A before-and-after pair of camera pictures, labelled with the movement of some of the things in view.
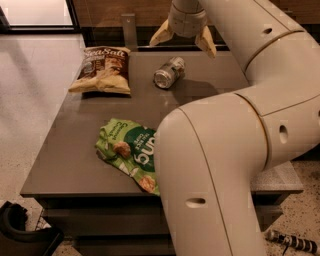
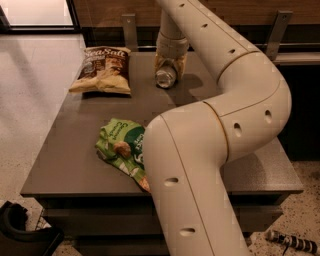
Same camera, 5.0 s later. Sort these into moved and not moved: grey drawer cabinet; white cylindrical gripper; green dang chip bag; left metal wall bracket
Moved: white cylindrical gripper
Not moved: grey drawer cabinet; green dang chip bag; left metal wall bracket
